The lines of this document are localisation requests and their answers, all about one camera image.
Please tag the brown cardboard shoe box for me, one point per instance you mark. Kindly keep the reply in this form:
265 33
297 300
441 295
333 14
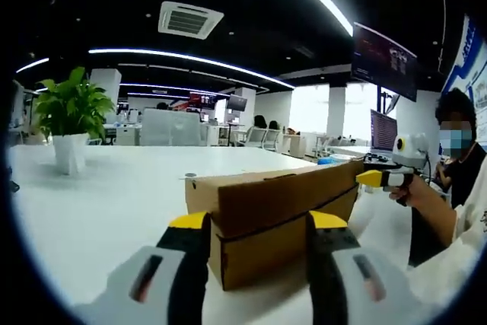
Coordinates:
266 203

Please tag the thin curved ceiling light strip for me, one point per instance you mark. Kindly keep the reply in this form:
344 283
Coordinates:
190 58

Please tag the desk monitor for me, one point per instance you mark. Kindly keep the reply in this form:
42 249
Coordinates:
383 129

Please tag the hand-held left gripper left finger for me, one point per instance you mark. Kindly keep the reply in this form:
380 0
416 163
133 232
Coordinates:
167 287

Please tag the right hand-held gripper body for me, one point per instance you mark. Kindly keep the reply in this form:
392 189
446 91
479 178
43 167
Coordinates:
412 150

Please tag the white partition board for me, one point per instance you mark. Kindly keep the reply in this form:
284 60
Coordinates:
169 127

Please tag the large dark ceiling display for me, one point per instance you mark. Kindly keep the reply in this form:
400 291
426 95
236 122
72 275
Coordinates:
384 60

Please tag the blue white wall poster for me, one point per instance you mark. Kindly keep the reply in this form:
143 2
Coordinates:
475 74

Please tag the small grey disc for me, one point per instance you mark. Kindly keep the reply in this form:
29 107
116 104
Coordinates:
191 175

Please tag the dark hanging monitor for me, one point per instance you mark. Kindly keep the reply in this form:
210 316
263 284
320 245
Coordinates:
237 102

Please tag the green plant in white pot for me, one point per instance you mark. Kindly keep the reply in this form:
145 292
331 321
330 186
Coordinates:
72 112

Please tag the red wall screen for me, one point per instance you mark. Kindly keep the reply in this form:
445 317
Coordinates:
202 99

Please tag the person's right hand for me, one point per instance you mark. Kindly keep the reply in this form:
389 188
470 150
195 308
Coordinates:
414 193

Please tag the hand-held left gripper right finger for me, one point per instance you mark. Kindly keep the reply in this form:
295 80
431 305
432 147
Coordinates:
338 287

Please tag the person in white shirt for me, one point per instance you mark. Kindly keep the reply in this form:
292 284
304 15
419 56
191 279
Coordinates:
464 256

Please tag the white ceiling air vent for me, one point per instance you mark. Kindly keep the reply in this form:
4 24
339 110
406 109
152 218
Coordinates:
190 20

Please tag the short ceiling light strip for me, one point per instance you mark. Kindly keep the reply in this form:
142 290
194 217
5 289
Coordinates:
32 65

